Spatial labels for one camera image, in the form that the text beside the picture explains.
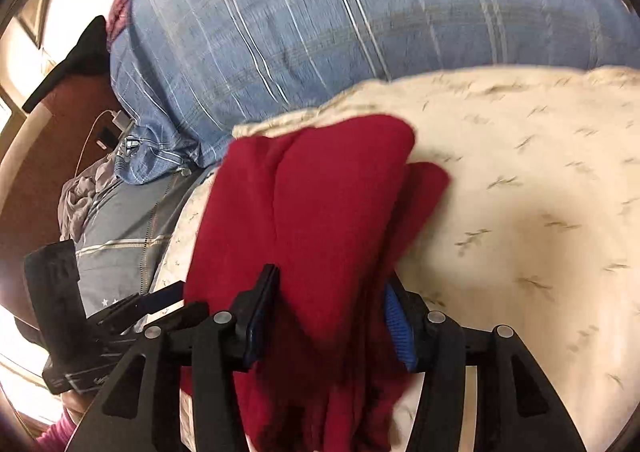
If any cream printed blanket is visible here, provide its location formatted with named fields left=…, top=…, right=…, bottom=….
left=150, top=65, right=640, bottom=452

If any red garment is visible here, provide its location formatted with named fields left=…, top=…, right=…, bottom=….
left=180, top=115, right=453, bottom=452

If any brown wooden headboard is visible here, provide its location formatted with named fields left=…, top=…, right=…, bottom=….
left=0, top=72, right=121, bottom=293

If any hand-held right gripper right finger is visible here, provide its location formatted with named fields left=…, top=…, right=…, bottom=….
left=384, top=272, right=588, bottom=452

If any blue striped pillow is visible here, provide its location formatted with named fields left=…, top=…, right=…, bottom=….
left=109, top=0, right=633, bottom=185

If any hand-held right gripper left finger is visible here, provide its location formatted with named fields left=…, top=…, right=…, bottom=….
left=65, top=263, right=281, bottom=452

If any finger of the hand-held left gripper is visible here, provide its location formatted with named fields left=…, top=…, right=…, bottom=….
left=95, top=281, right=187, bottom=328
left=132, top=301, right=211, bottom=338

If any crumpled grey cloth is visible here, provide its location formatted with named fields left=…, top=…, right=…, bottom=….
left=59, top=152, right=126, bottom=240

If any person's left forearm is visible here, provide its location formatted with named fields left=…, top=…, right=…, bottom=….
left=35, top=392, right=96, bottom=452

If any white cable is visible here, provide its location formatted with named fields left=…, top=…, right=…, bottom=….
left=74, top=110, right=120, bottom=183

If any black cloth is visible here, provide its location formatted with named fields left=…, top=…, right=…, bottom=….
left=22, top=15, right=111, bottom=113

